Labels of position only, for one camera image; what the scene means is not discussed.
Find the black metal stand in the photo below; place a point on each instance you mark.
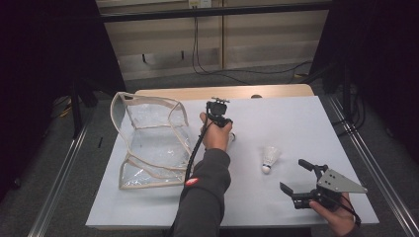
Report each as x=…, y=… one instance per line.
x=76, y=112

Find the metal floor rail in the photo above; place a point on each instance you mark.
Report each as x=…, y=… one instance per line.
x=378, y=174
x=56, y=194

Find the black wall bracket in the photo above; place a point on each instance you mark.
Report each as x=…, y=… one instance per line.
x=144, y=58

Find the black horizontal bar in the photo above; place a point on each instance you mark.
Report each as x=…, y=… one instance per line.
x=197, y=12

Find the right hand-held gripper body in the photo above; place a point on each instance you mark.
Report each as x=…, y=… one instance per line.
x=339, y=182

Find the clear tote bag beige trim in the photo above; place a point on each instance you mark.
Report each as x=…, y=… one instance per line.
x=154, y=144

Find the brown round table cap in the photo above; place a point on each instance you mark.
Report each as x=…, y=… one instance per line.
x=256, y=96

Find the white table sheet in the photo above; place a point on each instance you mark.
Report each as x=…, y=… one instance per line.
x=263, y=204

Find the white wall socket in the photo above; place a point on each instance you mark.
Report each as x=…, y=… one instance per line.
x=201, y=3

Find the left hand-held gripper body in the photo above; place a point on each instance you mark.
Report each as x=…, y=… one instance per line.
x=217, y=110

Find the white shuttlecock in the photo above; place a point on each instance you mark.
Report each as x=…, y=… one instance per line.
x=232, y=136
x=270, y=158

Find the dark curtain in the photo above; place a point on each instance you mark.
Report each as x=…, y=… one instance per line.
x=385, y=65
x=39, y=65

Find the person's right hand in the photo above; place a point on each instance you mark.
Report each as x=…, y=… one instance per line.
x=339, y=220

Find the person's left hand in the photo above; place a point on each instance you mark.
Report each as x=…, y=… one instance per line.
x=215, y=138

